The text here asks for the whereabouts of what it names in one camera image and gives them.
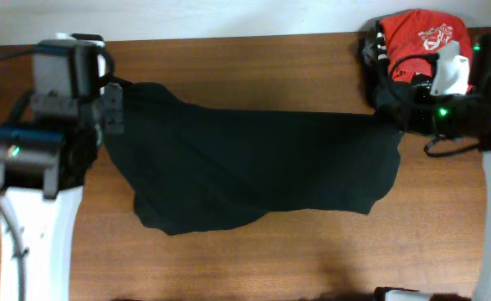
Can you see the dark grey shirt with logo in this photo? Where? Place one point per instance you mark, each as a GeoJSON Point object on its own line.
{"type": "Point", "coordinates": [375, 74]}

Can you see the black t-shirt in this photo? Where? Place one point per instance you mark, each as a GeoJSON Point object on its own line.
{"type": "Point", "coordinates": [198, 169]}

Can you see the black white striped garment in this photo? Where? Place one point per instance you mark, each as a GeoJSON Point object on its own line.
{"type": "Point", "coordinates": [381, 49]}

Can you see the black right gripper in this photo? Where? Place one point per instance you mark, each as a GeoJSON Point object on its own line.
{"type": "Point", "coordinates": [414, 105]}

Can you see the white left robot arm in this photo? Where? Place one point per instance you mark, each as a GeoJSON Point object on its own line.
{"type": "Point", "coordinates": [48, 142]}

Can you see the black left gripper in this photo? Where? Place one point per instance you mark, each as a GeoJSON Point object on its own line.
{"type": "Point", "coordinates": [116, 103]}

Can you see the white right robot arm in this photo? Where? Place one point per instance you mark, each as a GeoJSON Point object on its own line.
{"type": "Point", "coordinates": [456, 114]}

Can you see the red t-shirt with white logo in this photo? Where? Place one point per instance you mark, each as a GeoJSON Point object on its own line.
{"type": "Point", "coordinates": [420, 31]}

